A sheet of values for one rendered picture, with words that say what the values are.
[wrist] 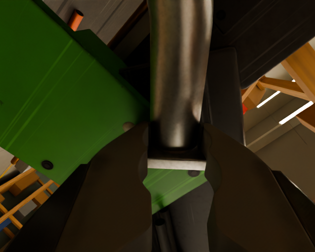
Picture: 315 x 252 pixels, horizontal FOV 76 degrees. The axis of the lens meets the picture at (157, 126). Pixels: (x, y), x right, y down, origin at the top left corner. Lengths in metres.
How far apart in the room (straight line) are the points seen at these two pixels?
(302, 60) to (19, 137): 0.92
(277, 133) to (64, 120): 7.58
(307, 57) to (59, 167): 0.90
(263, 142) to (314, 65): 6.74
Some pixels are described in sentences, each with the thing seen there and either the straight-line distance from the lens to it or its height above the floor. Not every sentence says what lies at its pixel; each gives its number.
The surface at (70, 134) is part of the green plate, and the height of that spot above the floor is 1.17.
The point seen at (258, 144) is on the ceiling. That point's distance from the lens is 7.63.
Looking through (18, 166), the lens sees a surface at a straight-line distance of 0.42.
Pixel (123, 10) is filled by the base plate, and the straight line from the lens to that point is 0.75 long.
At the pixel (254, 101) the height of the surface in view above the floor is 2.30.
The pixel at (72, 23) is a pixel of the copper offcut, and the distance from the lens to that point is 0.58.
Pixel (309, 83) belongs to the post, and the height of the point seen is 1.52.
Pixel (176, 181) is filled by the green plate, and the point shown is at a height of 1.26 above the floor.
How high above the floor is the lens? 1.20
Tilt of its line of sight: 4 degrees up
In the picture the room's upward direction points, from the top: 138 degrees clockwise
